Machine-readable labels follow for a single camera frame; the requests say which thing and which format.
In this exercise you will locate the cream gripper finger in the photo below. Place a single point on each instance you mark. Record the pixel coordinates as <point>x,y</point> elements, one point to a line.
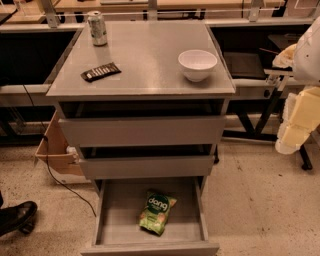
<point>285,58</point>
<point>301,116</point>

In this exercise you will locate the green rice chip bag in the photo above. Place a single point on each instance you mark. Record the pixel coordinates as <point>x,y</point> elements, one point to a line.
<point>156,210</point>

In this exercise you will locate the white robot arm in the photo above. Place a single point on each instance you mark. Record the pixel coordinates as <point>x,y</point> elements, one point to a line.
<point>306,61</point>

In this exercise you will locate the grey top drawer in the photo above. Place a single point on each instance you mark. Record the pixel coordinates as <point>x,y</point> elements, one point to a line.
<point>141,123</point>

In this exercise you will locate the grey drawer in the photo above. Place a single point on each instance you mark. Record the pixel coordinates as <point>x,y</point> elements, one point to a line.
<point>141,123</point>
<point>146,161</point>
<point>118,233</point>

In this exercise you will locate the grey drawer cabinet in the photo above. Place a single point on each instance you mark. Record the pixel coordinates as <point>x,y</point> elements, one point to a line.
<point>147,53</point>

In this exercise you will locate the grey bottom drawer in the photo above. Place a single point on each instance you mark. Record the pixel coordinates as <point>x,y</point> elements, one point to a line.
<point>118,233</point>

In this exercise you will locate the grey middle drawer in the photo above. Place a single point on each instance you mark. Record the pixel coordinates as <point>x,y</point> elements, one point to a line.
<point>146,161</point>

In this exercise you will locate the wooden workbench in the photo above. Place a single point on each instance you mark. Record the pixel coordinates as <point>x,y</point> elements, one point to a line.
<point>217,12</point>

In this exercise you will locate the white bowl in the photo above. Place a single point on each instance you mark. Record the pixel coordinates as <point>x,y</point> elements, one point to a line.
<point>196,65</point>

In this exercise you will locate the dark snack bar wrapper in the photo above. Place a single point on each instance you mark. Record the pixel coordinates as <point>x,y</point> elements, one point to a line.
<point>100,72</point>

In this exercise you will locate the silver soda can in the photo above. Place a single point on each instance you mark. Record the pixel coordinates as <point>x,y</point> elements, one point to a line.
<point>97,28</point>

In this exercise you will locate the cardboard box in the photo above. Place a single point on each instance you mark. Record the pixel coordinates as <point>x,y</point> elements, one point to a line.
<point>53,150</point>

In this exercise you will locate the black shoe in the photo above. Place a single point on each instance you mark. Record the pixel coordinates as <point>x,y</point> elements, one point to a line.
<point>20,217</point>

